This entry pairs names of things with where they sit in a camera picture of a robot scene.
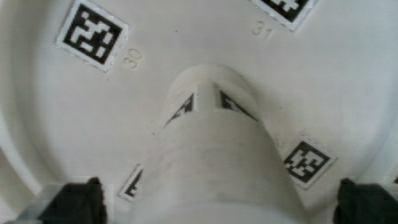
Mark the white round table top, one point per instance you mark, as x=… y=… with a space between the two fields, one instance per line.
x=107 y=60

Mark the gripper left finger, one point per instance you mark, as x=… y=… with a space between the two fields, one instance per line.
x=68 y=204

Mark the white cylindrical table leg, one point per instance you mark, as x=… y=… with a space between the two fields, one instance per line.
x=215 y=180

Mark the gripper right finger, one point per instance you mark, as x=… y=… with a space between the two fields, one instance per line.
x=366 y=204

